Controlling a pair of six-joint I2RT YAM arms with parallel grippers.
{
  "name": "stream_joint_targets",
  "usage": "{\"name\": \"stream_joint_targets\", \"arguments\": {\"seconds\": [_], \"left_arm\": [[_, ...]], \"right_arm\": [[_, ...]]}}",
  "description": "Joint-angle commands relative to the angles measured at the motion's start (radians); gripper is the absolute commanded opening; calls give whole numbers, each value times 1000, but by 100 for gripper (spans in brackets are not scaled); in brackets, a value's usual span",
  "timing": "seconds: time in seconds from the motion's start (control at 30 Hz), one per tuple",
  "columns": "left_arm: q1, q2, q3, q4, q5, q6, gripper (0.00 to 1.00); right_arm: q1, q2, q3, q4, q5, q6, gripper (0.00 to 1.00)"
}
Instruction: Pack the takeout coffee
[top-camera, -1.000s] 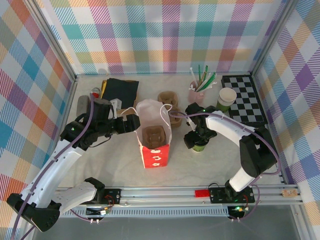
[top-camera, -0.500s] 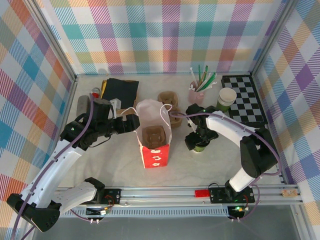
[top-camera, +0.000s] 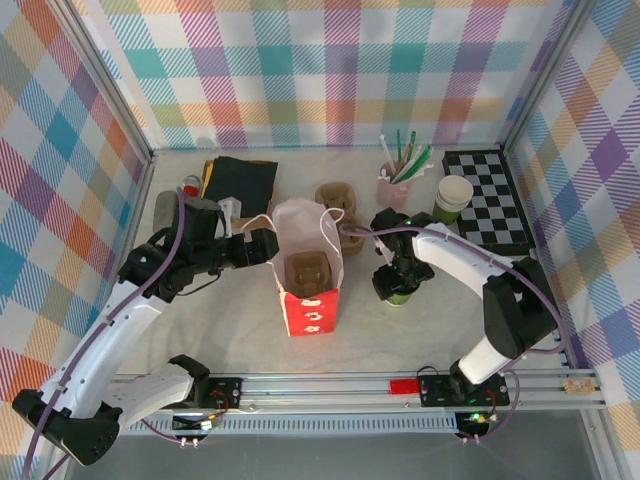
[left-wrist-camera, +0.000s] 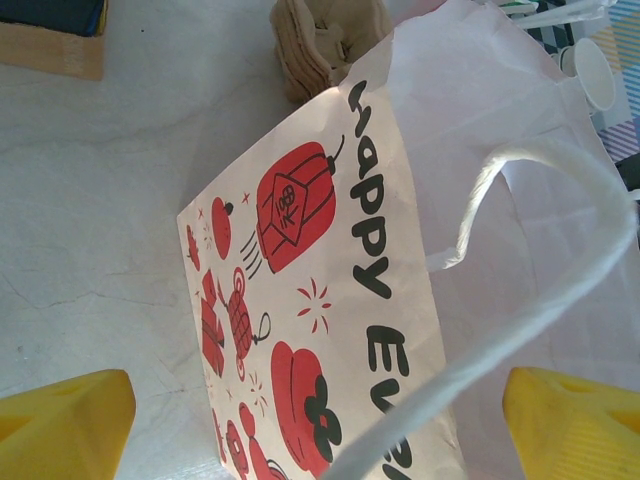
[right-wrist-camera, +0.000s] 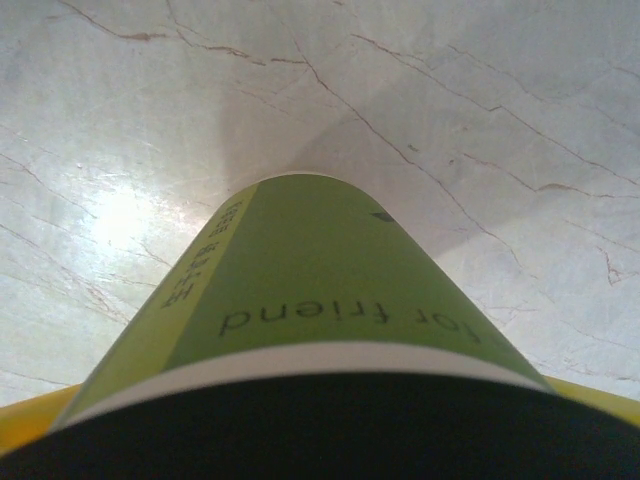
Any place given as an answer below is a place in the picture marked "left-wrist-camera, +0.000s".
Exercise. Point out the black grey chessboard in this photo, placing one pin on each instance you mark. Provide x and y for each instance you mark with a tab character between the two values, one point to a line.
550	35

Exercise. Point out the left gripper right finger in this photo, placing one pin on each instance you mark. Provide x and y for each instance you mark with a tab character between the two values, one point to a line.
575	435

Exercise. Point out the red white paper gift bag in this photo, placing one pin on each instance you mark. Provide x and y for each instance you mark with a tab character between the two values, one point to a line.
350	225

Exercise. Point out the stack of dark napkins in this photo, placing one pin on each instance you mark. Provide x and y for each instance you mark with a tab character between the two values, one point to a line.
50	15

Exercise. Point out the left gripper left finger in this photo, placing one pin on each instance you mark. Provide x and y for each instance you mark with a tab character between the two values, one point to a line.
65	430

